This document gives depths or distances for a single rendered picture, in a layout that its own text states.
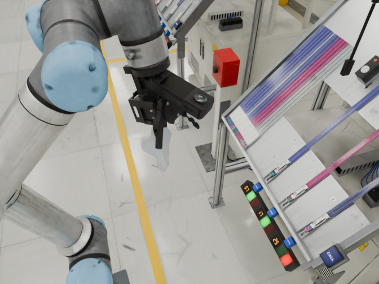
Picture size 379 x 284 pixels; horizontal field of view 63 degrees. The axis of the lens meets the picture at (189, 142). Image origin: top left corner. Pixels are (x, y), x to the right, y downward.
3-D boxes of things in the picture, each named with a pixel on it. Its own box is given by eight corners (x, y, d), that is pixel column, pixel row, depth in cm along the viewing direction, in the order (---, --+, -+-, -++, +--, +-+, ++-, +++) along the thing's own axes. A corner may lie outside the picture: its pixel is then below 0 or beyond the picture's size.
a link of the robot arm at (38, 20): (17, 31, 40) (99, 7, 41) (22, -1, 48) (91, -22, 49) (47, 80, 46) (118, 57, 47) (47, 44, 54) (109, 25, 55)
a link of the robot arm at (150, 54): (171, 28, 53) (144, 47, 48) (177, 53, 56) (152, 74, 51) (138, 30, 57) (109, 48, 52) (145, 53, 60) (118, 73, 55)
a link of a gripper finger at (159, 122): (163, 147, 61) (168, 103, 60) (171, 148, 60) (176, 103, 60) (149, 148, 57) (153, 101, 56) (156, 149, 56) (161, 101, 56)
